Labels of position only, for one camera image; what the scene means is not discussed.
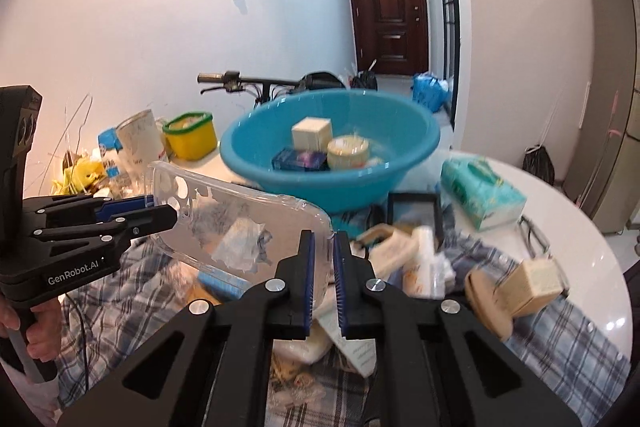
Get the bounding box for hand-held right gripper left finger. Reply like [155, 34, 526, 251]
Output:
[59, 230, 317, 427]

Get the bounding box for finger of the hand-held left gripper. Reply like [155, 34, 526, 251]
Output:
[22, 194, 157, 224]
[31, 205, 179, 254]

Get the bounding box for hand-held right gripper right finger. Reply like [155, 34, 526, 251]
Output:
[333, 231, 584, 427]

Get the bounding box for clear phone case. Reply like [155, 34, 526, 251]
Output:
[148, 161, 333, 303]

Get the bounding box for blue plastic basin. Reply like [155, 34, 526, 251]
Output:
[220, 89, 441, 214]

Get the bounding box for purple cigarette box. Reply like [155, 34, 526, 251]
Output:
[272, 148, 331, 172]

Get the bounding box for cream square cosmetic box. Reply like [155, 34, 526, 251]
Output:
[291, 117, 333, 152]

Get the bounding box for yellow container green rim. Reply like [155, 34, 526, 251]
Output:
[162, 111, 218, 159]

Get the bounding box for person's left hand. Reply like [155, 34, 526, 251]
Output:
[0, 292, 64, 367]

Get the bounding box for yellow plastic bag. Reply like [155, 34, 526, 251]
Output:
[52, 154, 106, 195]

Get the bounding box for blue white sugar bag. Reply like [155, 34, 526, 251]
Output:
[97, 127, 126, 178]

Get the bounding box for cream floral tumbler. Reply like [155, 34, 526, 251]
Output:
[116, 109, 166, 168]

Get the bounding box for light blue box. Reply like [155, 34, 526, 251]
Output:
[197, 269, 251, 300]

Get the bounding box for white bottle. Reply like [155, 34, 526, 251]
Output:
[402, 227, 446, 298]

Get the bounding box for green tissue pack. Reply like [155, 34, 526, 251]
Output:
[441, 157, 527, 232]

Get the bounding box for tan small box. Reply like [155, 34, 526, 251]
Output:
[500, 258, 565, 318]

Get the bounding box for black eyeglasses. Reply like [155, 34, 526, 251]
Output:
[517, 214, 551, 258]

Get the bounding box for black plastic bag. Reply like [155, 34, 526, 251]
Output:
[522, 145, 556, 185]
[350, 69, 378, 90]

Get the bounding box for blue plastic bag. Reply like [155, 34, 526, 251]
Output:
[411, 72, 451, 112]

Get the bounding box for blue plaid shirt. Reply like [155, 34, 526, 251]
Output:
[55, 207, 633, 427]

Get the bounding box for dark wooden door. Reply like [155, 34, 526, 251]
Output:
[345, 0, 430, 76]

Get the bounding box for black framed glass door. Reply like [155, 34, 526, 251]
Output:
[430, 0, 461, 128]

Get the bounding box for beige refrigerator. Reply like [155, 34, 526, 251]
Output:
[565, 0, 640, 235]

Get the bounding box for wire clothes hanger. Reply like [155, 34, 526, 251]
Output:
[47, 94, 93, 168]

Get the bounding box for black picture frame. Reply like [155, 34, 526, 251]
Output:
[387, 192, 443, 243]

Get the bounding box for black cable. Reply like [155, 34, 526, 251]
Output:
[60, 292, 96, 390]

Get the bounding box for black scooter handlebar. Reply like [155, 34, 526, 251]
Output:
[197, 70, 346, 108]

